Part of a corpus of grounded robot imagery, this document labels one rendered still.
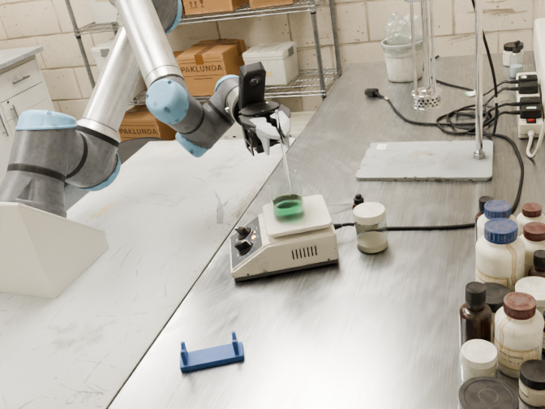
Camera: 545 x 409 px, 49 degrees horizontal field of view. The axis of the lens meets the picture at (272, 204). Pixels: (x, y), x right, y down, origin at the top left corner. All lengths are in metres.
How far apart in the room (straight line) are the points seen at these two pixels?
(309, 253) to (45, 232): 0.50
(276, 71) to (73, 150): 2.13
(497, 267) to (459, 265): 0.15
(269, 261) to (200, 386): 0.28
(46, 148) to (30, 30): 3.21
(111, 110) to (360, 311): 0.76
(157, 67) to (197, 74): 2.20
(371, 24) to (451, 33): 0.43
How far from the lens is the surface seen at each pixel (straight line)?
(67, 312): 1.20
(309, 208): 1.13
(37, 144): 1.32
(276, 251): 1.09
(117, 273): 1.26
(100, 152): 1.43
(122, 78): 1.46
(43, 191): 1.29
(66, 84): 4.47
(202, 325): 1.04
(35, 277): 1.24
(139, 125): 3.76
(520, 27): 3.45
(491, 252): 0.96
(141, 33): 1.29
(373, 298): 1.03
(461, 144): 1.53
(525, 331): 0.85
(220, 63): 3.34
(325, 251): 1.10
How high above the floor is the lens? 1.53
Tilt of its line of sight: 28 degrees down
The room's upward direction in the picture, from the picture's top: 10 degrees counter-clockwise
